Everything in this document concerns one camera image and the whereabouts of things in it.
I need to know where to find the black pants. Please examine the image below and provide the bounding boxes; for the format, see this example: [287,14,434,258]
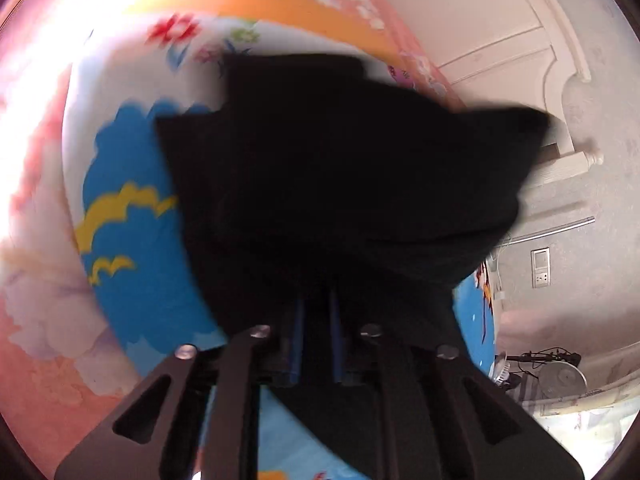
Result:
[152,52,554,478]

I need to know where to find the pink floral bedsheet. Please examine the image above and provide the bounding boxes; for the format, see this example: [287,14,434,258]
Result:
[1,0,458,476]

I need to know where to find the silver desk fan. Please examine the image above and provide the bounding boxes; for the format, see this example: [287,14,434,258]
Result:
[491,347,588,399]

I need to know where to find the striped curtain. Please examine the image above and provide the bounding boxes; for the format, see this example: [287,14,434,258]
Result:
[522,374,639,441]

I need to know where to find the blue cartoon blanket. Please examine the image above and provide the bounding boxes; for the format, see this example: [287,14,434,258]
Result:
[60,12,499,480]

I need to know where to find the white wooden headboard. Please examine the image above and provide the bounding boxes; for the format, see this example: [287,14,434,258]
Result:
[387,0,603,186]

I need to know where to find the wall socket panel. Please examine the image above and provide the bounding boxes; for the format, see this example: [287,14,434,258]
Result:
[530,247,551,288]

